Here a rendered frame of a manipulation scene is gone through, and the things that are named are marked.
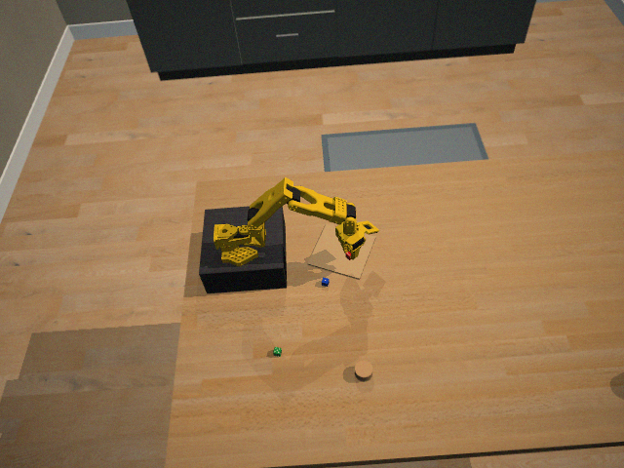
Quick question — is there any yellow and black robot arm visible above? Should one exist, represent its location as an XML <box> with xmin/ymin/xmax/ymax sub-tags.
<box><xmin>215</xmin><ymin>177</ymin><xmax>359</xmax><ymax>266</ymax></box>

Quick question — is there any tan short cylinder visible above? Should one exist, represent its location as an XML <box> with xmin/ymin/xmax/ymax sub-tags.
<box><xmin>355</xmin><ymin>361</ymin><xmax>372</xmax><ymax>382</ymax></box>

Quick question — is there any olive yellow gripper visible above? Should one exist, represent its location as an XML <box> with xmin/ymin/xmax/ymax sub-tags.
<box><xmin>335</xmin><ymin>221</ymin><xmax>379</xmax><ymax>259</ymax></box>

